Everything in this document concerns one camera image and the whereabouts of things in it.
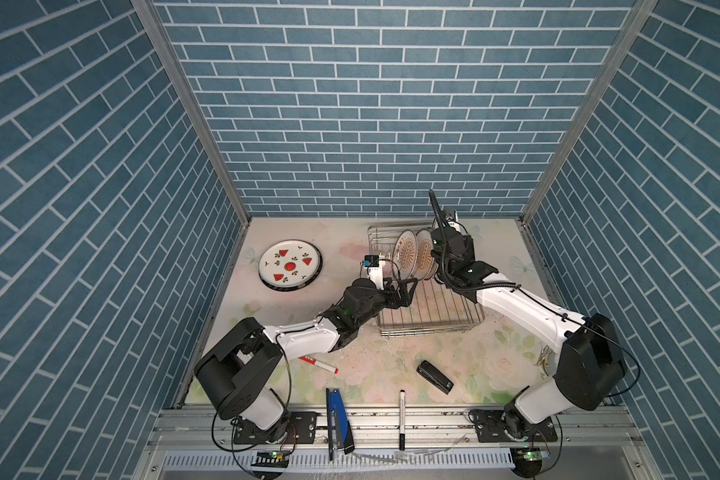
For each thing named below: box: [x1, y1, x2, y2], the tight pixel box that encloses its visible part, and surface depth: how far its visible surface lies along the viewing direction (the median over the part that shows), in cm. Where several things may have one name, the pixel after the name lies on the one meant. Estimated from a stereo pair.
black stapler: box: [416, 360, 454, 395], surface depth 81 cm
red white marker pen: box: [298, 356, 339, 374], surface depth 86 cm
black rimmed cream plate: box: [258, 239, 324, 292], surface depth 104 cm
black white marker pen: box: [399, 389, 406, 451], surface depth 76 cm
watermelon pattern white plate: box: [258, 239, 323, 292], surface depth 104 cm
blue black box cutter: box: [326, 388, 355, 461], surface depth 74 cm
